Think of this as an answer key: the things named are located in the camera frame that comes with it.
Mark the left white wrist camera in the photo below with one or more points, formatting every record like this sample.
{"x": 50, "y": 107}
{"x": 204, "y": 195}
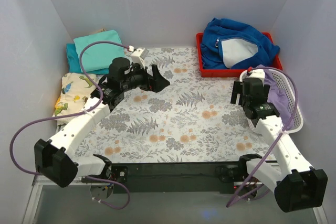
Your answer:
{"x": 138, "y": 56}

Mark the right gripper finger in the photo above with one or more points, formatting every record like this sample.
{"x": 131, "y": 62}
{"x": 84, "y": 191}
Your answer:
{"x": 233, "y": 97}
{"x": 238, "y": 87}

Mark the purple t shirt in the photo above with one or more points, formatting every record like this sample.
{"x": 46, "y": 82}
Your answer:
{"x": 277, "y": 97}

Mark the floral table cloth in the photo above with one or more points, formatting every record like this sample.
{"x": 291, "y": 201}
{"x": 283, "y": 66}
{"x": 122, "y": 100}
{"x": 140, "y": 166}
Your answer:
{"x": 192, "y": 120}

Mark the dinosaur print folded shirt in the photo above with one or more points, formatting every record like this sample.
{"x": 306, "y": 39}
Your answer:
{"x": 75, "y": 91}

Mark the red plastic tray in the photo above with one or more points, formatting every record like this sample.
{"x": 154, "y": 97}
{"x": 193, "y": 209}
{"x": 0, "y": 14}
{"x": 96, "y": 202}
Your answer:
{"x": 227, "y": 73}

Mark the aluminium frame rail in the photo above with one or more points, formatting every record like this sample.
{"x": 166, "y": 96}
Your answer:
{"x": 49, "y": 203}

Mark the white plastic basket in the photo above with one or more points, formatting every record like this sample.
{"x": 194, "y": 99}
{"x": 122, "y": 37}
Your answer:
{"x": 283, "y": 82}

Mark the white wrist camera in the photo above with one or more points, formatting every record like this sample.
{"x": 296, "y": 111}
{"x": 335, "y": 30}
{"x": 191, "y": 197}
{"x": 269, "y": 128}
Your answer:
{"x": 138, "y": 56}
{"x": 256, "y": 73}

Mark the dark teal folded shirt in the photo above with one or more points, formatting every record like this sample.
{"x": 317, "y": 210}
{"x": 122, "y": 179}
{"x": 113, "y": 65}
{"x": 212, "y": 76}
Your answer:
{"x": 72, "y": 58}

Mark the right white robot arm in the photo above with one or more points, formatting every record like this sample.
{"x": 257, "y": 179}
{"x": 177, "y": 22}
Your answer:
{"x": 296, "y": 185}

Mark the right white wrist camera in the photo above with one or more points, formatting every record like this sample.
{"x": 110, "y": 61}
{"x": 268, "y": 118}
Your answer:
{"x": 256, "y": 73}

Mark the light teal folded shirt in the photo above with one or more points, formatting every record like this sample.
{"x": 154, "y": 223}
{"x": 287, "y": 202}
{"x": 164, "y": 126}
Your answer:
{"x": 109, "y": 35}

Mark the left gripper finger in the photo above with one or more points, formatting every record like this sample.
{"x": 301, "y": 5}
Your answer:
{"x": 155, "y": 71}
{"x": 158, "y": 83}

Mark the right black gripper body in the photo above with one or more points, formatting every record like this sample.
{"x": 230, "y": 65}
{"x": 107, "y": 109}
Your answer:
{"x": 237, "y": 93}

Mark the blue fleece jacket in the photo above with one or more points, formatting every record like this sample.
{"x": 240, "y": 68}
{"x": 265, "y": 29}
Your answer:
{"x": 228, "y": 44}

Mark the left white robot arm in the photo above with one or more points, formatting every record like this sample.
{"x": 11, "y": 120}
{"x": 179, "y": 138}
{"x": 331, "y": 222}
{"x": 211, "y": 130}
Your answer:
{"x": 55, "y": 158}

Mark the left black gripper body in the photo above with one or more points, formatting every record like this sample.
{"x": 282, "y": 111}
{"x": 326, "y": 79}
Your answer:
{"x": 151, "y": 78}

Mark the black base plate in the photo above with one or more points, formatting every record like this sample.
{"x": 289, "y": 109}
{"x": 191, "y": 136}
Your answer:
{"x": 179, "y": 177}

